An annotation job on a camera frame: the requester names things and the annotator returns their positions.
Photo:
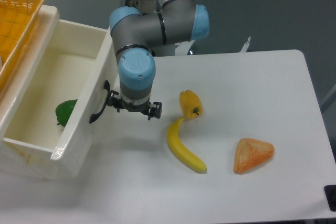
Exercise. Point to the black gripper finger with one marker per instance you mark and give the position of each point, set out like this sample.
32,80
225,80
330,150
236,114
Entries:
154,110
114,100

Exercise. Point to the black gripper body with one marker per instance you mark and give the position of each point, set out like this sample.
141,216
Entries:
140,105

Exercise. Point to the white top drawer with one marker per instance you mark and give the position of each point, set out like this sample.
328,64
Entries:
88,55

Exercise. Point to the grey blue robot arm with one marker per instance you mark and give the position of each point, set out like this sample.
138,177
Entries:
136,66

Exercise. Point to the white drawer cabinet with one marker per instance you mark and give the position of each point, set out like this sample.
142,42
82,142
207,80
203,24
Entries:
29,129

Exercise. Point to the yellow bell pepper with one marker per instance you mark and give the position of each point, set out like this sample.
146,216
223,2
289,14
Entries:
190,104

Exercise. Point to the yellow banana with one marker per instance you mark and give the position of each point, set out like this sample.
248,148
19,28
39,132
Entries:
180,151

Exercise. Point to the green bell pepper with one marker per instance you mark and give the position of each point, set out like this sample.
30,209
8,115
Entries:
64,110

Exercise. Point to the orange triangular bread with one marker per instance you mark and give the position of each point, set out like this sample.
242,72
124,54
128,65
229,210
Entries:
250,154

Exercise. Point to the yellow woven basket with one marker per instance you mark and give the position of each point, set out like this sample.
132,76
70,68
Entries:
18,18

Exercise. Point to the black object at table edge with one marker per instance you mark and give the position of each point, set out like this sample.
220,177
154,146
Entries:
330,192

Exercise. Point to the black top drawer handle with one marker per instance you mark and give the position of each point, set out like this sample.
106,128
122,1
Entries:
103,104

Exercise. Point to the white metal table bracket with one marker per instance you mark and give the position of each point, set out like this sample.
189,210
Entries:
246,45

